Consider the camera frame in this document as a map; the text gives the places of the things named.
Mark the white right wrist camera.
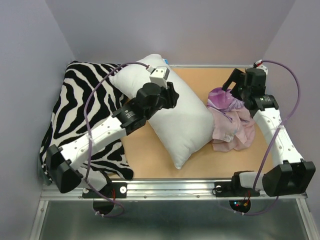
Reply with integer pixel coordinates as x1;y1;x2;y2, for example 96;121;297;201
253;59;268;75

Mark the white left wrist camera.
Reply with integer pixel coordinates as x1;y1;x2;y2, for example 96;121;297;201
147;66;170;89

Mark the white pillow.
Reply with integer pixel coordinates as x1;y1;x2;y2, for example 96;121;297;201
110;64;214;170

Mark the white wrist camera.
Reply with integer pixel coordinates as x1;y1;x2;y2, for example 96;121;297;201
147;66;170;89
253;59;268;75

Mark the zebra striped pillow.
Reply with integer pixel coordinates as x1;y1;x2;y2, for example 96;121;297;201
38;61;128;185

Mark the aluminium front mounting rail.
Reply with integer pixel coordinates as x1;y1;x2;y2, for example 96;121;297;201
40;178;308;202

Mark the aluminium rear table rail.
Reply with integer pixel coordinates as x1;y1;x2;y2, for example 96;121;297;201
169;64;253;69

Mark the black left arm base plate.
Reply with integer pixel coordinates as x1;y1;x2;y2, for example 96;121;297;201
81;181;128;199

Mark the pink printed pillowcase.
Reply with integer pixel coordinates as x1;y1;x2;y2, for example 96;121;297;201
206;87;256;152

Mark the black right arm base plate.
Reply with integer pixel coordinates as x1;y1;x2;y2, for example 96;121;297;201
212;181;260;198

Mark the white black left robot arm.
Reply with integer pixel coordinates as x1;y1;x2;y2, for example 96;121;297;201
46;81;179;194

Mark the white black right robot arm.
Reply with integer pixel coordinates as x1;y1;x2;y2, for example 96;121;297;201
222;65;316;197

